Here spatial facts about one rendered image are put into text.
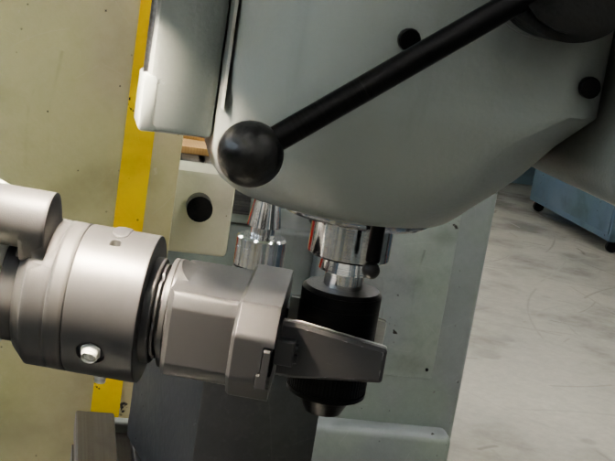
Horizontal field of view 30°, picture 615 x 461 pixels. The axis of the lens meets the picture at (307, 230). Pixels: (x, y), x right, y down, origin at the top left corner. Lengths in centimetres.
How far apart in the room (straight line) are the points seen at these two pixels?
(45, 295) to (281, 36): 21
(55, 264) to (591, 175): 30
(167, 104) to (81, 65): 175
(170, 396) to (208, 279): 46
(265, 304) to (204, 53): 14
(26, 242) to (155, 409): 54
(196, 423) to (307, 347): 41
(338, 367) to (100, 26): 176
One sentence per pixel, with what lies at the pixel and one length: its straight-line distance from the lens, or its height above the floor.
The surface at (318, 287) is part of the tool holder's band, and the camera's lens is 66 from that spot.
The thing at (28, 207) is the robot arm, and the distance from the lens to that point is 65.
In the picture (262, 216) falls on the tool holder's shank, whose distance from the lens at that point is 105.
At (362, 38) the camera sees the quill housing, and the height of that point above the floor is 141.
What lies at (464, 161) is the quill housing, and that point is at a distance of 58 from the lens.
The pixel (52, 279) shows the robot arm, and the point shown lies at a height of 125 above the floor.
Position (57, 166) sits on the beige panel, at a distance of 238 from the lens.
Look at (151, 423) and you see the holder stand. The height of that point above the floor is 98.
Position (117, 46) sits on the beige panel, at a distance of 235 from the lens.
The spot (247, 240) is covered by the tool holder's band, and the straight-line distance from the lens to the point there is 105.
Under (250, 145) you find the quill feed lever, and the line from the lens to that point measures 50.
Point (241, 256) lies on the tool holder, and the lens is 106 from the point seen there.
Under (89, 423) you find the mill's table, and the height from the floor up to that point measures 93.
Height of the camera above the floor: 143
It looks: 12 degrees down
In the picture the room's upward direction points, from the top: 9 degrees clockwise
